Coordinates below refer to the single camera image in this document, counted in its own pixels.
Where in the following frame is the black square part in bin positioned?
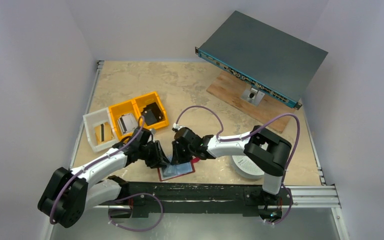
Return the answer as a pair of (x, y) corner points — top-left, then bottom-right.
(141, 102), (164, 126)

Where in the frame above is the red leather card holder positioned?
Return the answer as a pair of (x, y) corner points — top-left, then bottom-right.
(157, 157), (200, 182)

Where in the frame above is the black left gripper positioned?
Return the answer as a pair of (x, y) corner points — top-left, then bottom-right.
(138, 140), (170, 168)

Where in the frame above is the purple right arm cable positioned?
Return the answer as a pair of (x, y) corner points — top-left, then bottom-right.
(172, 105), (301, 226)

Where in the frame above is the gold card with black stripe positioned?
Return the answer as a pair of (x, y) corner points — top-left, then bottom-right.
(93, 121), (115, 145)

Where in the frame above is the yellow double compartment bin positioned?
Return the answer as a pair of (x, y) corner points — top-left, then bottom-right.
(108, 91), (169, 140)

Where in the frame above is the white plastic bin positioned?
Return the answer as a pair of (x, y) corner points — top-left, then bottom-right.
(83, 107), (118, 153)

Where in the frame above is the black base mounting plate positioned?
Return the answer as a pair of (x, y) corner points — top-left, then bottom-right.
(104, 177), (294, 221)

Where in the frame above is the white filament spool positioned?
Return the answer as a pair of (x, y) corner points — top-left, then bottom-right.
(231, 155), (265, 180)

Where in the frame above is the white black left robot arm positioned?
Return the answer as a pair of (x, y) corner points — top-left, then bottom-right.
(37, 127), (170, 228)

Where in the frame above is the white VIP credit card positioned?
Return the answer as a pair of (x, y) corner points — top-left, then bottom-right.
(122, 113), (138, 133)

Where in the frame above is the wooden board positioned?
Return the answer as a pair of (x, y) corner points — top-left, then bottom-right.
(206, 71), (297, 124)

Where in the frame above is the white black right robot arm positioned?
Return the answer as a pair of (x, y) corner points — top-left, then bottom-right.
(170, 124), (293, 204)

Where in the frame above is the grey blue network switch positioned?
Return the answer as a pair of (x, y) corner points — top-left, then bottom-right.
(195, 10), (328, 110)

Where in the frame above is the grey metal bracket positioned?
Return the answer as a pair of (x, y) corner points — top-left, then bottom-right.
(241, 87), (266, 106)

